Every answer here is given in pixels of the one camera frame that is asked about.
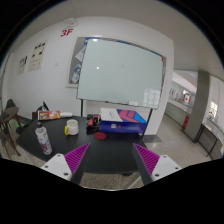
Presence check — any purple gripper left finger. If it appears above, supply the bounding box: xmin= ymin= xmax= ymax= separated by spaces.
xmin=40 ymin=142 xmax=91 ymax=185

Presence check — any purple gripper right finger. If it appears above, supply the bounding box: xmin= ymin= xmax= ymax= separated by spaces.
xmin=131 ymin=142 xmax=183 ymax=186

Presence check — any clear plastic water bottle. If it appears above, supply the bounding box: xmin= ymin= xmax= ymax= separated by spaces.
xmin=35 ymin=122 xmax=52 ymax=155

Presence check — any red round coaster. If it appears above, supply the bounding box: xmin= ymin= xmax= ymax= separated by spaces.
xmin=94 ymin=132 xmax=106 ymax=140

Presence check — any small black red gadget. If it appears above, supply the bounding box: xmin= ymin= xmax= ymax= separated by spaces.
xmin=86 ymin=114 xmax=101 ymax=134

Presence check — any white flat box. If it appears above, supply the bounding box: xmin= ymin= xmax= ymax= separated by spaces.
xmin=60 ymin=112 xmax=72 ymax=118

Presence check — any blue cardboard box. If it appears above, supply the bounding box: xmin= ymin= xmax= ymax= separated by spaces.
xmin=100 ymin=109 xmax=147 ymax=133

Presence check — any colourful picture book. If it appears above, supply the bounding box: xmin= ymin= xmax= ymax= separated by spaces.
xmin=38 ymin=111 xmax=60 ymax=121

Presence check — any white paper sheet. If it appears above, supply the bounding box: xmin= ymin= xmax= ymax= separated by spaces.
xmin=100 ymin=108 xmax=122 ymax=122

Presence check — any dark wooden chair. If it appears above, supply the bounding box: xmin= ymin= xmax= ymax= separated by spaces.
xmin=0 ymin=99 xmax=20 ymax=156

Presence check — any large white whiteboard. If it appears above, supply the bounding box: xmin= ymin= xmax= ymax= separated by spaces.
xmin=77 ymin=39 xmax=164 ymax=109

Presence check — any grey notice board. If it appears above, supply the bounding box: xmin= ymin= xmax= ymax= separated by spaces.
xmin=66 ymin=37 xmax=86 ymax=88

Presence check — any white mug yellow handle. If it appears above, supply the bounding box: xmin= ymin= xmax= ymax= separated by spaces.
xmin=64 ymin=119 xmax=79 ymax=135

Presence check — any small white wall poster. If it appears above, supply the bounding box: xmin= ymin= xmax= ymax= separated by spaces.
xmin=17 ymin=56 xmax=28 ymax=75

